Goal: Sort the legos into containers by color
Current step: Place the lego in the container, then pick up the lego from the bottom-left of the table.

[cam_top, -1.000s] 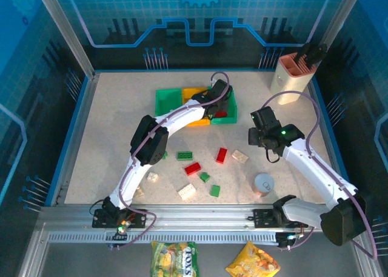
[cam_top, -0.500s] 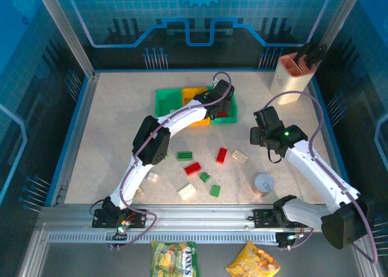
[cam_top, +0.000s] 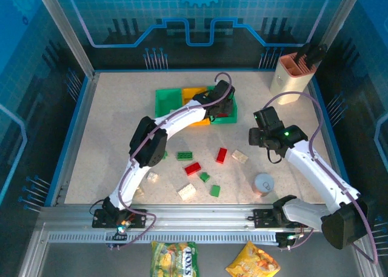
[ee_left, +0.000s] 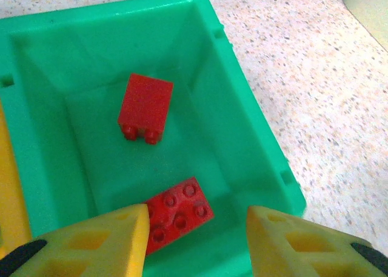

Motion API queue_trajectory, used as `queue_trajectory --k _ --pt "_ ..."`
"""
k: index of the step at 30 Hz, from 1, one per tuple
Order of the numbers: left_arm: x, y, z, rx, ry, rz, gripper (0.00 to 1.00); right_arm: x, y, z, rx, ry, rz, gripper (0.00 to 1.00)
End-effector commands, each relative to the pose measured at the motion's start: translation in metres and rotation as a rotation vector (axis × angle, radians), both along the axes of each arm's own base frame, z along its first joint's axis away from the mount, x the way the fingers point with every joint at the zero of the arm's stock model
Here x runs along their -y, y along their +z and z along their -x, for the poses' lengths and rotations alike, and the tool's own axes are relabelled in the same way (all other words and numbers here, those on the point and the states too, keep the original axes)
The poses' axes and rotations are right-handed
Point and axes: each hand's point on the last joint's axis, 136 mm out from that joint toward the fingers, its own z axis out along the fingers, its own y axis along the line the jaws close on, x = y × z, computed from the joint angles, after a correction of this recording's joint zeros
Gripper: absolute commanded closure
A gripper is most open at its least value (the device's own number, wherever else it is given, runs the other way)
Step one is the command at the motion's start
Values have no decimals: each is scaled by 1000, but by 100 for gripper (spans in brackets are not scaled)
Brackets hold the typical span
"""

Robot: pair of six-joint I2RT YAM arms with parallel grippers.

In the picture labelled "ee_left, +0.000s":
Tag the red long lego brick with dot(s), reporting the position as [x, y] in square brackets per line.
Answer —
[179, 210]

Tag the yellow plastic bin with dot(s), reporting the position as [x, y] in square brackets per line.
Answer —
[12, 183]

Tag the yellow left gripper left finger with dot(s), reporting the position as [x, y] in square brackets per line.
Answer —
[91, 246]

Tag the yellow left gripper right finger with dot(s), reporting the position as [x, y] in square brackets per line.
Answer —
[303, 252]

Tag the red square lego brick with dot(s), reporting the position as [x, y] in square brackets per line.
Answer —
[145, 104]

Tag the green plastic bin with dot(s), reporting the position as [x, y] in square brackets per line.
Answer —
[212, 122]

